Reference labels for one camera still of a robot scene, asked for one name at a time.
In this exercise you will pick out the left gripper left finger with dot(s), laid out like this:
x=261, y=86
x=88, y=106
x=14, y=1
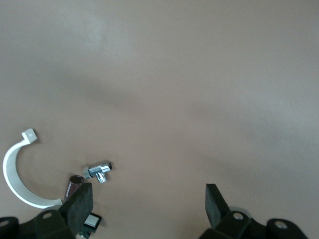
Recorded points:
x=77, y=209

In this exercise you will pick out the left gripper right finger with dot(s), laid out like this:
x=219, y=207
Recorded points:
x=215, y=206

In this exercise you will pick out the brown cylindrical part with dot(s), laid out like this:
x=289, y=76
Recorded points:
x=72, y=186

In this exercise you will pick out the chrome metal fitting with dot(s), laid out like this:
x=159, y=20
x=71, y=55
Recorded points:
x=97, y=170

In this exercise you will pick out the white semicircular pipe clamp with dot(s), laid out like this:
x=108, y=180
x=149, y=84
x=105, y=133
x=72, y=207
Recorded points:
x=11, y=174

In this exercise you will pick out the brown table cover mat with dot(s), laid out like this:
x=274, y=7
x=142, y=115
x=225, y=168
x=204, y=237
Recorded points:
x=159, y=74

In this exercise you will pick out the black switch white face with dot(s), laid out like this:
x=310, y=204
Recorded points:
x=93, y=221

